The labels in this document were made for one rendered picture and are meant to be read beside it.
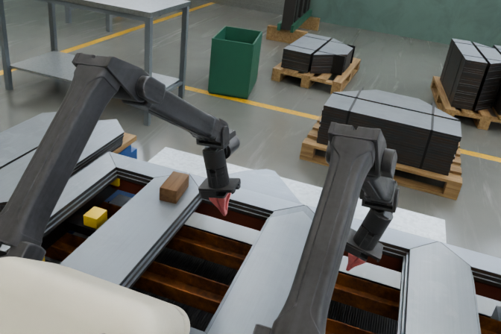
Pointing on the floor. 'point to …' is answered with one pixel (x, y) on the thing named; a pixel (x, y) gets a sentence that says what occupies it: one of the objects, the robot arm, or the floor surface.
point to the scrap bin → (234, 62)
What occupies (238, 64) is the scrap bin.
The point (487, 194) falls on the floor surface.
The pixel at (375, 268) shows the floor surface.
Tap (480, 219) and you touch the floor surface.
